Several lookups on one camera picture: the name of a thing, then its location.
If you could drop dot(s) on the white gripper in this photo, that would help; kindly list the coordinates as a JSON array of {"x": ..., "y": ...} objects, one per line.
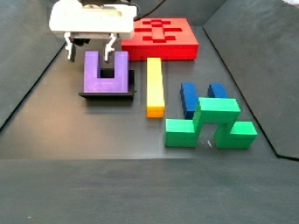
[{"x": 94, "y": 21}]

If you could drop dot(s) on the purple U-shaped block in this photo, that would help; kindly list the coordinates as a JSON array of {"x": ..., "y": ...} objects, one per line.
[{"x": 95, "y": 84}]

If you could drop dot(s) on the red board with recesses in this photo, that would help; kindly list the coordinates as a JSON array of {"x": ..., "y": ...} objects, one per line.
[{"x": 164, "y": 38}]

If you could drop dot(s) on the yellow long bar block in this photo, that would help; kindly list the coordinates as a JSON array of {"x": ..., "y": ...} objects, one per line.
[{"x": 156, "y": 89}]

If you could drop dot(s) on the blue U-shaped block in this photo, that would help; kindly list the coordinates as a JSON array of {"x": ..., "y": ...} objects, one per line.
[{"x": 190, "y": 96}]

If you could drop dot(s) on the green stepped arch block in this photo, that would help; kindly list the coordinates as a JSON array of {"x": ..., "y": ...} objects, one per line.
[{"x": 234, "y": 134}]

